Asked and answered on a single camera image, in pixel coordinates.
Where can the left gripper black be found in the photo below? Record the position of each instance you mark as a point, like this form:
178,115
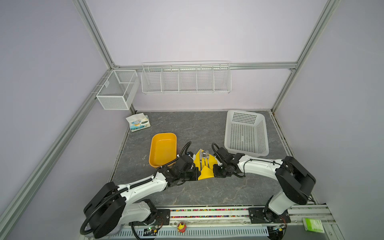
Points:
196,173

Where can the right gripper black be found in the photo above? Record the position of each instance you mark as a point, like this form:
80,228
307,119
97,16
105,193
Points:
216,173

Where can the yellow paper napkin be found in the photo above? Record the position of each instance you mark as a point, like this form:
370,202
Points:
205,173

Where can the silver fork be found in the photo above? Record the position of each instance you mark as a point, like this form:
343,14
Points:
207,158

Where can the white perforated plastic basket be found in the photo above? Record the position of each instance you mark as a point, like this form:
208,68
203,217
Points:
246,133

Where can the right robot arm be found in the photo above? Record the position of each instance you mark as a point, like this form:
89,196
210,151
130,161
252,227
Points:
295,180

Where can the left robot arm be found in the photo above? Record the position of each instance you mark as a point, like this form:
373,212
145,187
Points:
117,205

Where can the orange plastic tray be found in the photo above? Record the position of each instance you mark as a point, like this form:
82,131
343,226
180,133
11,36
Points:
163,149

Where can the red emergency stop button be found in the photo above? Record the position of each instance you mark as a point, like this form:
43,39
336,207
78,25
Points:
181,227

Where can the tissue pack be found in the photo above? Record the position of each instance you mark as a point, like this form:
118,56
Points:
138,122

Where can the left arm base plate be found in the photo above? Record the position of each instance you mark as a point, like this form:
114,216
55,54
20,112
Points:
161,217

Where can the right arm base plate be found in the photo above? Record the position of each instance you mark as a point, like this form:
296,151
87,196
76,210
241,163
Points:
259,215

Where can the white wire shelf basket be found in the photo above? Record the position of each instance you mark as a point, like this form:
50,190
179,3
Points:
193,77

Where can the white mesh wall box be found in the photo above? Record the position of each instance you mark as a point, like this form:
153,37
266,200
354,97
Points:
118,90

